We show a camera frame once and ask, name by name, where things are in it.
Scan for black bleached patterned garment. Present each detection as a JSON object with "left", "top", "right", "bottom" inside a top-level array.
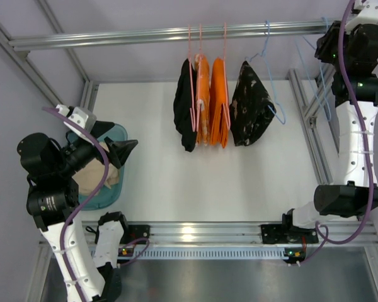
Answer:
[{"left": 229, "top": 61, "right": 276, "bottom": 147}]

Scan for right aluminium frame post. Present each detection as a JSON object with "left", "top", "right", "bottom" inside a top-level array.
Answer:
[{"left": 287, "top": 67, "right": 363, "bottom": 221}]

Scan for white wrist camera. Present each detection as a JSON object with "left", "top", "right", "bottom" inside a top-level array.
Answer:
[
  {"left": 55, "top": 104, "right": 96, "bottom": 133},
  {"left": 345, "top": 0, "right": 378, "bottom": 33}
]

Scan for aluminium hanging rail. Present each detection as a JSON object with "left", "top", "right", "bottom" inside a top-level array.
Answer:
[{"left": 9, "top": 18, "right": 333, "bottom": 51}]

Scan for aluminium frame post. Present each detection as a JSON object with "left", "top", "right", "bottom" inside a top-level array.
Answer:
[
  {"left": 0, "top": 8, "right": 98, "bottom": 126},
  {"left": 287, "top": 67, "right": 363, "bottom": 221}
]

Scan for light blue wire hanger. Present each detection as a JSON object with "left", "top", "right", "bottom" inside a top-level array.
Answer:
[{"left": 294, "top": 17, "right": 333, "bottom": 122}]

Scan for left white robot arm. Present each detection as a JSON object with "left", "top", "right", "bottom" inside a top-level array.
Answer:
[{"left": 17, "top": 133, "right": 129, "bottom": 301}]

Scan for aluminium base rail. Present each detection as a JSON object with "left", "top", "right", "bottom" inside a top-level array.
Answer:
[{"left": 83, "top": 220, "right": 378, "bottom": 247}]

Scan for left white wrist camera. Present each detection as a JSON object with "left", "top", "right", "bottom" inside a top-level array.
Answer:
[{"left": 55, "top": 104, "right": 96, "bottom": 133}]

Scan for teal plastic bin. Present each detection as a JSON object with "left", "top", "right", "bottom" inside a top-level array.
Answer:
[{"left": 79, "top": 124, "right": 128, "bottom": 211}]

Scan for orange white patterned garment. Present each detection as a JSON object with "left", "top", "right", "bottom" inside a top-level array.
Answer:
[{"left": 195, "top": 53, "right": 210, "bottom": 145}]

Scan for pink hanger of black garment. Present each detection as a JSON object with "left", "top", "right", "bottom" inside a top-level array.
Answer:
[{"left": 187, "top": 25, "right": 200, "bottom": 132}]

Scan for beige trousers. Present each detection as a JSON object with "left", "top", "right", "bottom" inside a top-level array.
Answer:
[{"left": 72, "top": 159, "right": 120, "bottom": 196}]

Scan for pink hanger of orange garment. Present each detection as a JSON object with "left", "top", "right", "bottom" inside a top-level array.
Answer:
[{"left": 223, "top": 23, "right": 231, "bottom": 130}]

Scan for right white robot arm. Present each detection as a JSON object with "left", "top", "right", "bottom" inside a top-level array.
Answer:
[{"left": 282, "top": 21, "right": 378, "bottom": 242}]

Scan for blue hanger of patterned garment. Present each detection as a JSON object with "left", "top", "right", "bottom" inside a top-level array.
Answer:
[{"left": 244, "top": 20, "right": 287, "bottom": 125}]

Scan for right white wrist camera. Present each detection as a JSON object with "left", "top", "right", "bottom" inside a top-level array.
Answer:
[{"left": 345, "top": 0, "right": 378, "bottom": 33}]

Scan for left aluminium frame post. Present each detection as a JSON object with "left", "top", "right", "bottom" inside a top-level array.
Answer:
[{"left": 0, "top": 8, "right": 98, "bottom": 126}]

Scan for solid orange garment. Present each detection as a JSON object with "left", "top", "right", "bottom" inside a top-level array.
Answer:
[{"left": 209, "top": 58, "right": 229, "bottom": 148}]

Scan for slotted cable duct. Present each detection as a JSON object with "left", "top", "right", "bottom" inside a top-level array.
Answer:
[{"left": 117, "top": 245, "right": 303, "bottom": 261}]

